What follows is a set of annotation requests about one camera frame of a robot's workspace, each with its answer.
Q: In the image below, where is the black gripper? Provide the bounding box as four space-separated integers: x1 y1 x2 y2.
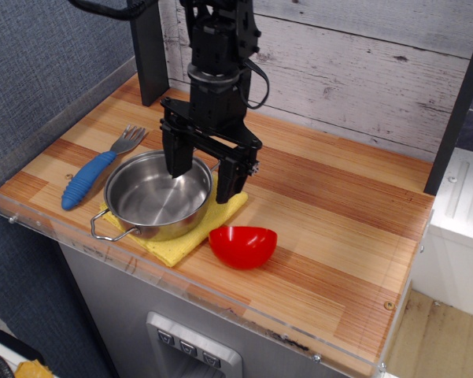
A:
161 76 262 204

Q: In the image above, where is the stainless steel pot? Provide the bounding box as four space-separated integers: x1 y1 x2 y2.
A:
91 150 218 242

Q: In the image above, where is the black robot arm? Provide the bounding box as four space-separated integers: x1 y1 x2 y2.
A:
161 1 263 204

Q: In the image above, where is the red plastic bowl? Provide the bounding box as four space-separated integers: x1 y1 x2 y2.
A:
209 226 278 269

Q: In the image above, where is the yellow folded cloth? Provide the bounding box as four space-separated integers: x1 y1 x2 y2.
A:
98 172 249 268

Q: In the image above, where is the clear acrylic table guard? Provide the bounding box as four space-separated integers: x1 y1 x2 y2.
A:
0 68 438 377

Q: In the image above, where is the silver toy fridge cabinet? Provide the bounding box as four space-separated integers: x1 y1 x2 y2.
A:
61 245 341 377

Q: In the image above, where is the grey dispenser button panel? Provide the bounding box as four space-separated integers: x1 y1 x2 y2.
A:
146 311 243 377

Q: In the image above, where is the white toy sink unit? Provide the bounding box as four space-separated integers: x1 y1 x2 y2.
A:
410 148 473 315

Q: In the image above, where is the blue handled fork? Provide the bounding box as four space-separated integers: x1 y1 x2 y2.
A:
61 125 146 210

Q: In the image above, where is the black left post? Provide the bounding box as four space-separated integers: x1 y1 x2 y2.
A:
130 1 169 106

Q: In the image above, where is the black post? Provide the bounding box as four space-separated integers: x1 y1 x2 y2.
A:
423 53 473 195
130 1 169 106

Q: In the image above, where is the black right post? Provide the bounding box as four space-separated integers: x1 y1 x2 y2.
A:
423 53 473 195

